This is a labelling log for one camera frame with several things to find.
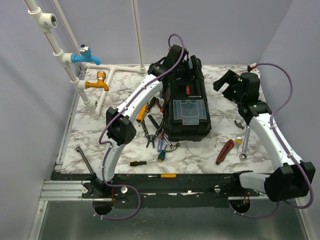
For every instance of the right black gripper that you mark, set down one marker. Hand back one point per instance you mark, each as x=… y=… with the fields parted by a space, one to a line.
x=229 y=78

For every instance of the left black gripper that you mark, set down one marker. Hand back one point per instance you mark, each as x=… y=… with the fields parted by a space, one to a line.
x=190 y=75

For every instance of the black plastic toolbox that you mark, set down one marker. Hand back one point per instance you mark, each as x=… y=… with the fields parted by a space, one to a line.
x=186 y=114

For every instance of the red black pliers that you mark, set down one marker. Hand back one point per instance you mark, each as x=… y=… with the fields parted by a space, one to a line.
x=161 y=109

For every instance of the red black utility knife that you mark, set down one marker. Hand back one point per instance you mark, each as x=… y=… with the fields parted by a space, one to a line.
x=225 y=150

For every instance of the silver claw hammer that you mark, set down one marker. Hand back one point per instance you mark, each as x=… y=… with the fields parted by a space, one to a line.
x=172 y=146

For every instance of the blue handle screwdriver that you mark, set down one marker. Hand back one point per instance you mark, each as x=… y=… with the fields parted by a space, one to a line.
x=160 y=142

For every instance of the green stubby screwdriver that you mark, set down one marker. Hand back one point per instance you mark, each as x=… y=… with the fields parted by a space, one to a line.
x=162 y=155

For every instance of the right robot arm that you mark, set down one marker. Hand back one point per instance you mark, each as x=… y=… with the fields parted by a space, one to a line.
x=292 y=177

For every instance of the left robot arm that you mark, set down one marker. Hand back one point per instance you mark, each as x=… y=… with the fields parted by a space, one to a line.
x=119 y=130

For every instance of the small black claw hammer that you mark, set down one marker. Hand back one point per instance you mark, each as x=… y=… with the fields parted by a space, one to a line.
x=239 y=124

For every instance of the yellow black electric screwdriver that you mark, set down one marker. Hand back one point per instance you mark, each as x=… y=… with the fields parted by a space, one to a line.
x=146 y=109

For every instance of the silver ratchet wrench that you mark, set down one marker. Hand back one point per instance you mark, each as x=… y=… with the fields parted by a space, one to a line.
x=243 y=155

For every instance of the orange water tap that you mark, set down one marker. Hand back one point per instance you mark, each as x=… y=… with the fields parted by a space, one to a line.
x=100 y=82

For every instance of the blue water tap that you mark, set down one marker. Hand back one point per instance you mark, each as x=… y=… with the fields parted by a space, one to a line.
x=85 y=55

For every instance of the orange handle screwdriver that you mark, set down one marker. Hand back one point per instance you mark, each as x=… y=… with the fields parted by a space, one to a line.
x=164 y=176

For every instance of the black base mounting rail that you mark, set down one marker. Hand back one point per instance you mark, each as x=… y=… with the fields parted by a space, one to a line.
x=184 y=191

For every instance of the white PVC pipe frame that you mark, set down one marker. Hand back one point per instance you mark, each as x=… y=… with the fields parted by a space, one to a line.
x=93 y=98

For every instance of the aluminium extrusion rail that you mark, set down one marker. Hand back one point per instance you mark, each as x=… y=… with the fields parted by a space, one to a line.
x=55 y=190

